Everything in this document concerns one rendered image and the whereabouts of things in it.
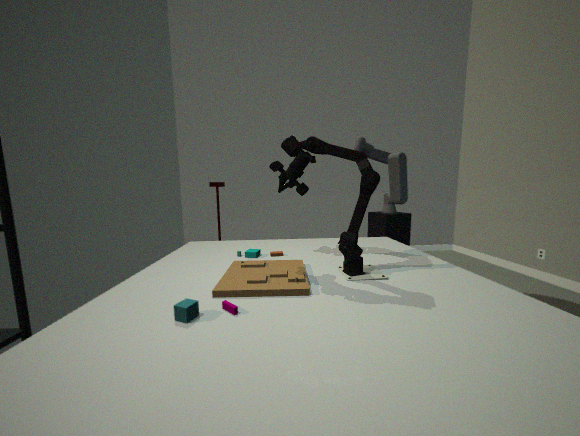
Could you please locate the magenta rectangular block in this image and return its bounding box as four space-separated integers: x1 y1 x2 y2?
222 300 238 315

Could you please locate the tan square board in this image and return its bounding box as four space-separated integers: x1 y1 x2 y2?
212 260 310 298

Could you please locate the teal rectangular block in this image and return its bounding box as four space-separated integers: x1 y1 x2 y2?
245 249 261 258

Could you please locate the teal cube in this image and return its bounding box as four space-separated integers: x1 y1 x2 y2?
174 298 199 323

